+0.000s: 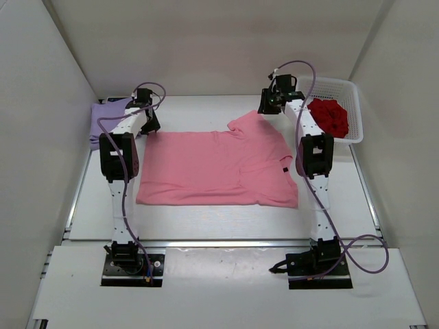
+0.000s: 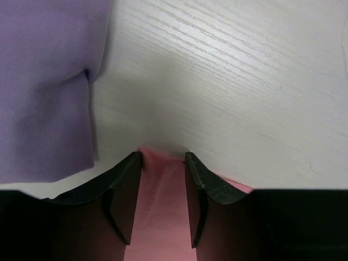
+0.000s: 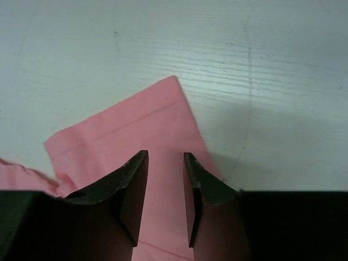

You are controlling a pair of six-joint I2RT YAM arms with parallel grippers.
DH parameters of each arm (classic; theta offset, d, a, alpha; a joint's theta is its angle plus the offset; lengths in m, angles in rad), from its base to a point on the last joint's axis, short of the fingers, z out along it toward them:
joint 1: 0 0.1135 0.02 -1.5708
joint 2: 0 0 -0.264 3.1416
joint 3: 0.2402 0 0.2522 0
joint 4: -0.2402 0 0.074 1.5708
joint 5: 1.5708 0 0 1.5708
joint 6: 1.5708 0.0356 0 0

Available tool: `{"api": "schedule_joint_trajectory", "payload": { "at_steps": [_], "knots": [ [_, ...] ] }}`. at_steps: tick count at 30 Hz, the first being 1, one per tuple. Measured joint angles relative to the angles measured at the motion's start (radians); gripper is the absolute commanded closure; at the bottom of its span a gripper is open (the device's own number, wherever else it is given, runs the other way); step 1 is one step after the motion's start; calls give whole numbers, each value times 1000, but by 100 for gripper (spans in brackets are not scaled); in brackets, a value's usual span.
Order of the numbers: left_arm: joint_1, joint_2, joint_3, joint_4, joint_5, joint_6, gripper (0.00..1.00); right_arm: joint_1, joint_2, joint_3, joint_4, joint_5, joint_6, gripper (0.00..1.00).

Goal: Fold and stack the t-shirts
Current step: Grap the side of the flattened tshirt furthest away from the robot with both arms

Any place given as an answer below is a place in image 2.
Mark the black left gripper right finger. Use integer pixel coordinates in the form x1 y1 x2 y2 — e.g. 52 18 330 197
185 152 347 260

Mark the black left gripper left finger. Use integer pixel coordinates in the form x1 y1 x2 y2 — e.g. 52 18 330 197
1 152 141 260

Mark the pink t shirt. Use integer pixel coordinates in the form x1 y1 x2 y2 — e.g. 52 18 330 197
123 146 253 261

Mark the purple t shirt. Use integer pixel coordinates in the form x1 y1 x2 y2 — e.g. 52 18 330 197
1 1 110 184

